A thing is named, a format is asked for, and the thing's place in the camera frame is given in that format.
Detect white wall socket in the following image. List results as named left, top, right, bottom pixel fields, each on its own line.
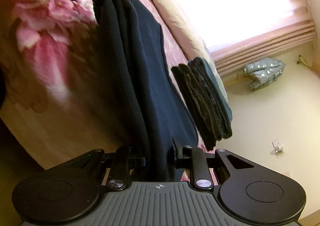
left=270, top=140, right=284, bottom=156

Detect dark navy garment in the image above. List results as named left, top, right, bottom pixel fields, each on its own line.
left=94, top=0, right=198, bottom=181

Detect folded dark clothes stack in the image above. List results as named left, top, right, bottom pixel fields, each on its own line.
left=171, top=57, right=233, bottom=151

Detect grey puffer jacket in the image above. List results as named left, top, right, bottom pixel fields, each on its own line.
left=242, top=58, right=286, bottom=91

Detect pink rose blanket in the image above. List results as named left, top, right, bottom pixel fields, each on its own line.
left=0, top=0, right=218, bottom=182

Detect pink curtain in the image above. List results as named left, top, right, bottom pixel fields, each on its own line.
left=212, top=0, right=317, bottom=75

